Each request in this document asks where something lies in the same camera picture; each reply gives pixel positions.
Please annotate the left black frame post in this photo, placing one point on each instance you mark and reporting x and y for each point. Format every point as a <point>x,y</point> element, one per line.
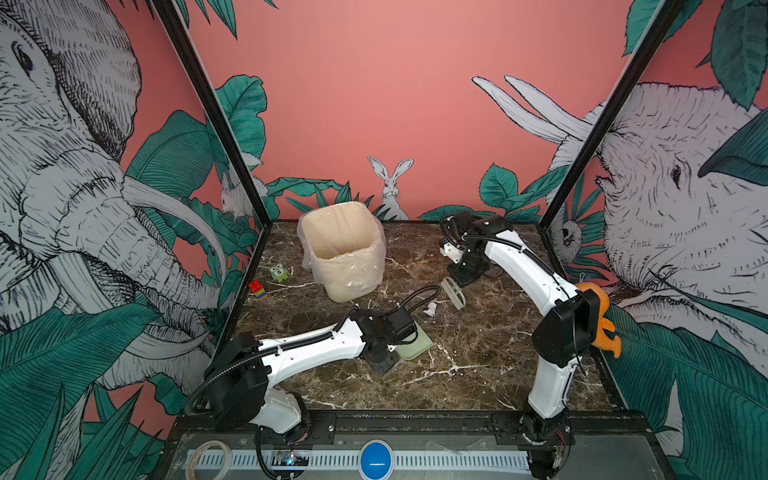
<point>175,29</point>

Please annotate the white slotted cable duct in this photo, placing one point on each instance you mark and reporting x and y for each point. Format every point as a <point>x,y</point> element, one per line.
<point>513,462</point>

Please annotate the white paper scrap upper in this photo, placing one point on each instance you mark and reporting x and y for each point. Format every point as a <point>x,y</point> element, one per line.
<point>430,310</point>

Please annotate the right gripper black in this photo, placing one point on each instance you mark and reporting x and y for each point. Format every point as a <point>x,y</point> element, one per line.
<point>462,281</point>

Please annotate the light green dustpan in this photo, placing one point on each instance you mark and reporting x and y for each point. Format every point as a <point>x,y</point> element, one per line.
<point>414,345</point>

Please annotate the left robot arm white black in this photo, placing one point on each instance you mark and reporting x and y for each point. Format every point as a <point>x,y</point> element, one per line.
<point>240,386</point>

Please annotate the light green hand brush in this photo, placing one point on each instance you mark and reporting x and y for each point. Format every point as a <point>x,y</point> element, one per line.
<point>454,292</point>

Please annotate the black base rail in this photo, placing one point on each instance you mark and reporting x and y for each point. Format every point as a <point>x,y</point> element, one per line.
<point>329,426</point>

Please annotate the right black frame post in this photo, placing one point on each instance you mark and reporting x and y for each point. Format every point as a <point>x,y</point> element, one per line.
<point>661,22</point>

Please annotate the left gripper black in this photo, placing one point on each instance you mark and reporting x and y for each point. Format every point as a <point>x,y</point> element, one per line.
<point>387,367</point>

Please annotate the beige trash bin with liner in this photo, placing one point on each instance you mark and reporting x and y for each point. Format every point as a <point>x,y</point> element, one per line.
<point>344,248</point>

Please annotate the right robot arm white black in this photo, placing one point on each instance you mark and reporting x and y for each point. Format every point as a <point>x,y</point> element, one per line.
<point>569,314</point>

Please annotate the red blue toy block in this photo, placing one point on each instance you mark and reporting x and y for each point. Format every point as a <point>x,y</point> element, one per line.
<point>257,289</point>

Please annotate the black frame post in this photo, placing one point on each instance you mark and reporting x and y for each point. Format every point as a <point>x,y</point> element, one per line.
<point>661,22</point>
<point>175,29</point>

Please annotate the small green frog toy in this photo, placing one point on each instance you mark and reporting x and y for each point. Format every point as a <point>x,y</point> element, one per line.
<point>279,273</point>

